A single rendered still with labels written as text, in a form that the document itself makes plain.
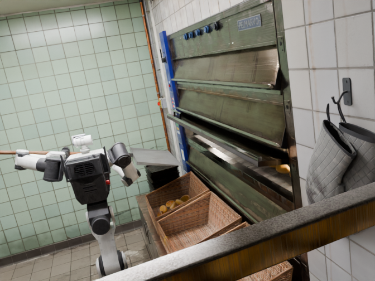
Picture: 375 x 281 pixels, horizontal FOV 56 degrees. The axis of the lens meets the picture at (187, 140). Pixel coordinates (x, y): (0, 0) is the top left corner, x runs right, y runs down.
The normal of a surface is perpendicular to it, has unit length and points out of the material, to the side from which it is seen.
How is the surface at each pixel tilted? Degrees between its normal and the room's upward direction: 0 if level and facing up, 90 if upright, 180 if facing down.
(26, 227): 90
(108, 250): 74
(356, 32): 90
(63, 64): 90
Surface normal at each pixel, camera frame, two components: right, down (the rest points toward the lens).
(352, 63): -0.95, 0.22
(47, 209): 0.28, 0.18
